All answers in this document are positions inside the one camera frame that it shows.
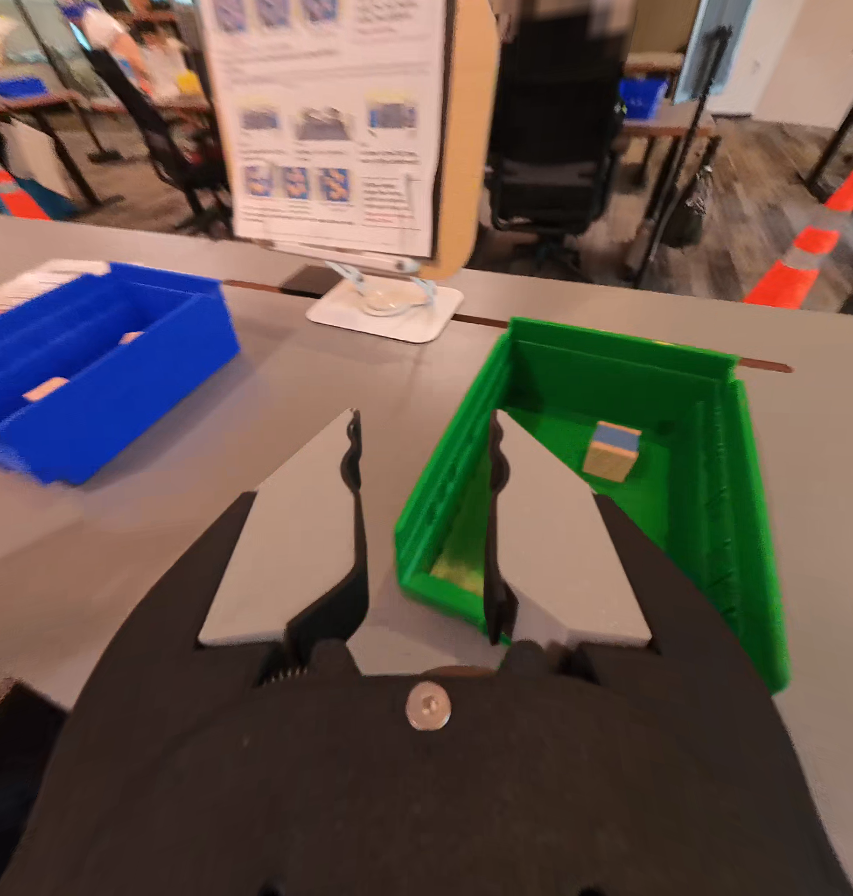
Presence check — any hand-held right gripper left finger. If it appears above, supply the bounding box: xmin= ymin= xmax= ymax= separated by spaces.
xmin=197 ymin=408 xmax=370 ymax=648

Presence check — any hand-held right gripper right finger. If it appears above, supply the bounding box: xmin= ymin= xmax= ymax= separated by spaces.
xmin=482 ymin=408 xmax=653 ymax=648

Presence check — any green plastic bin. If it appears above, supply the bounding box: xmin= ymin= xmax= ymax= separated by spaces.
xmin=393 ymin=316 xmax=791 ymax=695

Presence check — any blue plastic bin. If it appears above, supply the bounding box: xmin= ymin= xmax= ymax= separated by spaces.
xmin=0 ymin=260 xmax=242 ymax=487

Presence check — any red orange object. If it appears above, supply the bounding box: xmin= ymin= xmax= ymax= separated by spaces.
xmin=741 ymin=164 xmax=853 ymax=309

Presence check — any printed instruction board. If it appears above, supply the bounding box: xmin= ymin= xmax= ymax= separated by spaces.
xmin=199 ymin=0 xmax=501 ymax=281

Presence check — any black tripod stand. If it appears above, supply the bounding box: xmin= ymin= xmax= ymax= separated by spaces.
xmin=626 ymin=24 xmax=735 ymax=288

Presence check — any wooden top desk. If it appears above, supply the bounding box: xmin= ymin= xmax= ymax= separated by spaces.
xmin=0 ymin=91 xmax=126 ymax=207
xmin=619 ymin=52 xmax=721 ymax=218

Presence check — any orange striped traffic cone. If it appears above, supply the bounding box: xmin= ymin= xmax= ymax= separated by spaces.
xmin=0 ymin=140 xmax=53 ymax=221

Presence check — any dark desk frame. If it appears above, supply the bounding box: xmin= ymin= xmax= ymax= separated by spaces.
xmin=804 ymin=49 xmax=853 ymax=200

